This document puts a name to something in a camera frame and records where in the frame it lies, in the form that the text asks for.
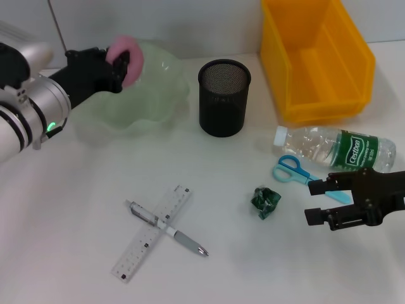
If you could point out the pink toy peach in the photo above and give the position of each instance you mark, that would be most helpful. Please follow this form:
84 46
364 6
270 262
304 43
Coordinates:
134 58

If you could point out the black mesh pen holder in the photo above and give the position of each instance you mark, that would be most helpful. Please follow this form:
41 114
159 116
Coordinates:
223 104

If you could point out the clear green-label water bottle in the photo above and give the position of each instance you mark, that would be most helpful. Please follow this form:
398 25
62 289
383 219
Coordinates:
316 145

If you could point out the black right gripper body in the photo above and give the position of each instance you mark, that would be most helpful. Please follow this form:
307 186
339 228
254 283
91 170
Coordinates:
383 196

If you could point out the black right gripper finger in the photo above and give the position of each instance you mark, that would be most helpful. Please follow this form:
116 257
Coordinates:
338 217
338 183

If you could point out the transparent plastic ruler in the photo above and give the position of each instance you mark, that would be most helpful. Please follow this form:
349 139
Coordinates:
133 256

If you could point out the translucent green fruit plate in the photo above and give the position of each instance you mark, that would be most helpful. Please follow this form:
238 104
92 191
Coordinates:
152 95

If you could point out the grey grip ballpoint pen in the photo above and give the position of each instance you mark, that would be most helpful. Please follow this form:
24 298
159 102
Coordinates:
190 242

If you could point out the green plastic wrapper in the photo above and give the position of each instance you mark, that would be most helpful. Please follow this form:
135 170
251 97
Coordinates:
265 202

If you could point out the blue scissors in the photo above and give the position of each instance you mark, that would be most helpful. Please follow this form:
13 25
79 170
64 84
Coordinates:
289 172

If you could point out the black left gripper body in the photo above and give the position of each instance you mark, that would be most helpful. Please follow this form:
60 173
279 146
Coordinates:
85 76

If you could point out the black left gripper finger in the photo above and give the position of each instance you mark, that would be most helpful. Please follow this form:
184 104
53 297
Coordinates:
122 65

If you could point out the yellow plastic bin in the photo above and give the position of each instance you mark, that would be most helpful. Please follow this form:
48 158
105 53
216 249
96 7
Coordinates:
316 63

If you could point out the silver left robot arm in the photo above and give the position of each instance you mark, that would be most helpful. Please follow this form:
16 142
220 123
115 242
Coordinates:
28 104

